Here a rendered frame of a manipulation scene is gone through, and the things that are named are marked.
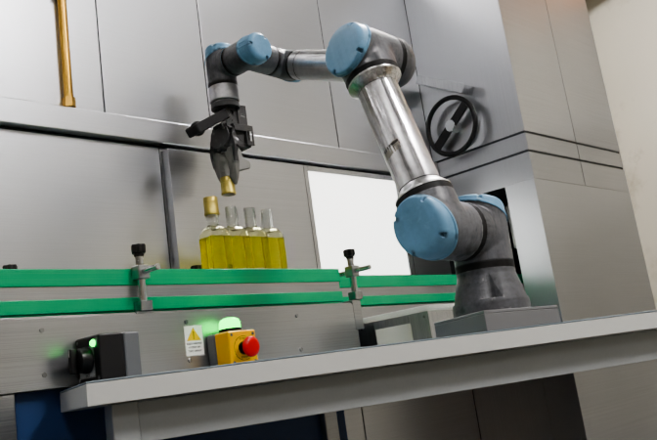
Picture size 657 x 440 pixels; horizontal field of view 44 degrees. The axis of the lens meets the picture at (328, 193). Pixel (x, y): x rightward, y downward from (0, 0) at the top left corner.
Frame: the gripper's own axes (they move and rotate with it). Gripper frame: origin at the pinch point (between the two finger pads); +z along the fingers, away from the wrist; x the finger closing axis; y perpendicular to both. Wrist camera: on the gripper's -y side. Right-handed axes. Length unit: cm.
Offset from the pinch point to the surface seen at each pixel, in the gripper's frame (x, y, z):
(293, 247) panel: 12.7, 30.8, 13.4
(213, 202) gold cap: -1.7, -6.2, 6.3
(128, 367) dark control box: -24, -46, 43
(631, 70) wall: 47, 372, -113
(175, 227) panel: 12.1, -7.9, 9.0
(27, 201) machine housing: 14.3, -43.7, 3.9
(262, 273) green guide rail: -13.6, -4.3, 25.3
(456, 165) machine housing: 8, 107, -15
